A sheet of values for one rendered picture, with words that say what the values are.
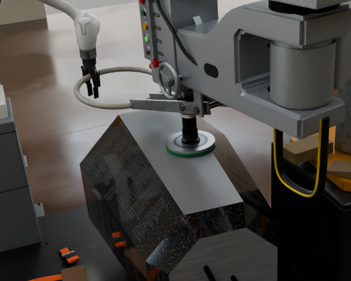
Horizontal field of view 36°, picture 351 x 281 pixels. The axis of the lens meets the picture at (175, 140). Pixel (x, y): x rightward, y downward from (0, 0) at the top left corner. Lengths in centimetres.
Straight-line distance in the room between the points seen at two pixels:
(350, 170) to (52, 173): 244
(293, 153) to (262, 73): 54
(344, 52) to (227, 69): 37
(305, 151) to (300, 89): 72
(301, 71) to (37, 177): 279
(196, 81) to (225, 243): 59
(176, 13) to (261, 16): 50
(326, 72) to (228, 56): 34
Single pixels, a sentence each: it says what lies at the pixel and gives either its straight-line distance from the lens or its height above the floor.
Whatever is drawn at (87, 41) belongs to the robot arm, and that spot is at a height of 115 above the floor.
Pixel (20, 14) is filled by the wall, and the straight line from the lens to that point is 899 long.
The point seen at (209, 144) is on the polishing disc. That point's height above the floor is 85.
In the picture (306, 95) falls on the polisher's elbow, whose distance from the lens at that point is 162.
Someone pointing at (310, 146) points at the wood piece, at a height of 83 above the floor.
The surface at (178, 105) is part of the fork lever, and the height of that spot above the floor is 104.
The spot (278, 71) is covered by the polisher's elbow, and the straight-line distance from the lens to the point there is 163.
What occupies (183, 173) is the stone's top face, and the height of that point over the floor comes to 82.
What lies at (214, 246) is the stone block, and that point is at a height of 73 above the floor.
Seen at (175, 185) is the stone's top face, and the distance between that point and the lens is 209.
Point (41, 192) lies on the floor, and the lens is 386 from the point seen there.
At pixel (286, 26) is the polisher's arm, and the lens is 155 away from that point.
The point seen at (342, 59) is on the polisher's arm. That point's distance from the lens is 174.
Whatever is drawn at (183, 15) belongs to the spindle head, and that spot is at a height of 143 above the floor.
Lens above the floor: 190
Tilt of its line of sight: 26 degrees down
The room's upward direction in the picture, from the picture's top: 5 degrees counter-clockwise
